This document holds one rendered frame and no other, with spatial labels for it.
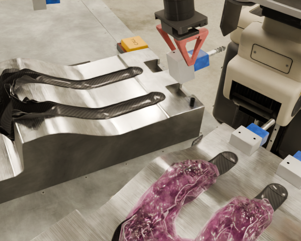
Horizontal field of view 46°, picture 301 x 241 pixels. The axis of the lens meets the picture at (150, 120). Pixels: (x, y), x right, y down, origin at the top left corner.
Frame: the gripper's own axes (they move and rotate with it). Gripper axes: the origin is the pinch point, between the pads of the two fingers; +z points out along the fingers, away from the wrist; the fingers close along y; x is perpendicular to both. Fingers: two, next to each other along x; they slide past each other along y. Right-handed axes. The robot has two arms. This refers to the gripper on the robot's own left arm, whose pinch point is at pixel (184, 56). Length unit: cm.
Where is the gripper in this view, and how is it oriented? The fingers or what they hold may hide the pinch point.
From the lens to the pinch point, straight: 76.0
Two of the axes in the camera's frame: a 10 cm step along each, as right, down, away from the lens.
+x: 8.9, -3.8, 2.7
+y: 4.4, 5.0, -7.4
